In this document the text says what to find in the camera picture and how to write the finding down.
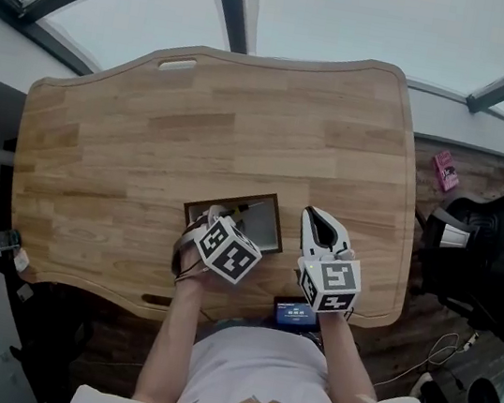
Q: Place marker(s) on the black office chair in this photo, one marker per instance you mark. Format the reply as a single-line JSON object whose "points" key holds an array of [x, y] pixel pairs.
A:
{"points": [[490, 252]]}

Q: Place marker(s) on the dark-framed box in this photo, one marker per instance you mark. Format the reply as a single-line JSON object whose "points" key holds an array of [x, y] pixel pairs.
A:
{"points": [[266, 231]]}

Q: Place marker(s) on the person's left forearm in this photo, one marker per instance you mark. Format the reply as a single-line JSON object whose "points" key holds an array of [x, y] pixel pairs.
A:
{"points": [[171, 339]]}

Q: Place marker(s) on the pink box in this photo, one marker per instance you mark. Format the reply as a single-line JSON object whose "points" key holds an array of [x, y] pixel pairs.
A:
{"points": [[445, 170]]}

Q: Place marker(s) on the white paper tag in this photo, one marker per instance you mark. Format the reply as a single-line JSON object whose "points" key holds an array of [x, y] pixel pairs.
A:
{"points": [[21, 260]]}

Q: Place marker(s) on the person's right forearm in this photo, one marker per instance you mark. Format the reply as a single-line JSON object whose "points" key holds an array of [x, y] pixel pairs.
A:
{"points": [[342, 366]]}

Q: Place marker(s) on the black desk frame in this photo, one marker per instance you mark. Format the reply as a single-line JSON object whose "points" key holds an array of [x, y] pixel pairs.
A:
{"points": [[46, 334]]}

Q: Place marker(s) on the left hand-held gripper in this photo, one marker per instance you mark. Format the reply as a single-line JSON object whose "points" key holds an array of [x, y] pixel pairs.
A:
{"points": [[229, 254]]}

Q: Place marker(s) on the person's left hand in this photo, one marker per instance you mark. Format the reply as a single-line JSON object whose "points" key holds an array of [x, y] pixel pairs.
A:
{"points": [[195, 272]]}

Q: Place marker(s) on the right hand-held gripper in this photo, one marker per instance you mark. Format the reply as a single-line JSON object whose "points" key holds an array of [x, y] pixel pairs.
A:
{"points": [[331, 282]]}

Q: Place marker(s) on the white t-shirt with gold print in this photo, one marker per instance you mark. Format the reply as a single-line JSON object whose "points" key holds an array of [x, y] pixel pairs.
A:
{"points": [[270, 388]]}

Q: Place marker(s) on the black device with blue screen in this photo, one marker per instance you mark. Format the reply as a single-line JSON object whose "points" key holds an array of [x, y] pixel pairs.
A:
{"points": [[296, 314]]}

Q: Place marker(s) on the black and yellow screwdriver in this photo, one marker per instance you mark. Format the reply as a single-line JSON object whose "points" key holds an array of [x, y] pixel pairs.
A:
{"points": [[242, 208]]}

